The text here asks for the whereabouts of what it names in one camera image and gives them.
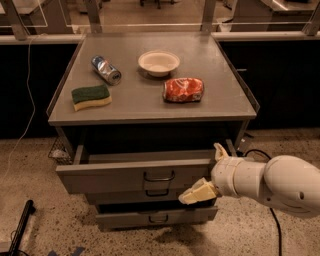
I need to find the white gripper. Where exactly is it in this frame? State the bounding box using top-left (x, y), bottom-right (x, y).
top-left (178, 143), bottom-right (266, 205)

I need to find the grey top drawer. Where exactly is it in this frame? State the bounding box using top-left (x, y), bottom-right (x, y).
top-left (56, 146), bottom-right (216, 194)

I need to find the grey drawer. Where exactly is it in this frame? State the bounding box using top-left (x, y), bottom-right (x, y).
top-left (85, 189), bottom-right (184, 205)
top-left (96, 201), bottom-right (217, 230)
top-left (56, 146), bottom-right (216, 194)

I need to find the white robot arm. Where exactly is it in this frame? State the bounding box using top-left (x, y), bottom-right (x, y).
top-left (178, 143), bottom-right (320, 218)

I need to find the grey metal drawer cabinet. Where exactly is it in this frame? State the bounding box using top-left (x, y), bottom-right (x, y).
top-left (45, 31), bottom-right (261, 232)

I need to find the grey middle drawer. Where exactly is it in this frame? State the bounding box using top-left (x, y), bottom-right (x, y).
top-left (85, 189), bottom-right (184, 205)

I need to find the grey bottom drawer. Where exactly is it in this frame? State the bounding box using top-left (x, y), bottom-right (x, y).
top-left (96, 201), bottom-right (217, 230)

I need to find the crushed orange soda can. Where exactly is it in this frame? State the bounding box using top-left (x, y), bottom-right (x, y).
top-left (163, 78), bottom-right (204, 103)

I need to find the white paper bowl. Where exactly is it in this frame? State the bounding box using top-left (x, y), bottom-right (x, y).
top-left (138, 50), bottom-right (180, 77)

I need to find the green yellow sponge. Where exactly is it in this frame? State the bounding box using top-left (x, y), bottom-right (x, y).
top-left (71, 84), bottom-right (112, 111)

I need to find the silver blue soda can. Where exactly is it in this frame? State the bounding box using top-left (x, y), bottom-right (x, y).
top-left (91, 55), bottom-right (122, 85)

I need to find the black office chair base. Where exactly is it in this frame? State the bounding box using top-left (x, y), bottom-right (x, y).
top-left (139, 0), bottom-right (176, 9)

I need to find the black bar on floor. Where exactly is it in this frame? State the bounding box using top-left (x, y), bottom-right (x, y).
top-left (7, 200), bottom-right (35, 256)

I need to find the black floor cable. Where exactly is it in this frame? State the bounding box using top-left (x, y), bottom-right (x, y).
top-left (243, 148), bottom-right (284, 256)

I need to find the wire mesh basket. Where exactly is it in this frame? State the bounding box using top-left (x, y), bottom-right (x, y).
top-left (48, 137), bottom-right (72, 165)

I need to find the white hanging cable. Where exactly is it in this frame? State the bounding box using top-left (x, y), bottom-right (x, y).
top-left (0, 33), bottom-right (46, 184)

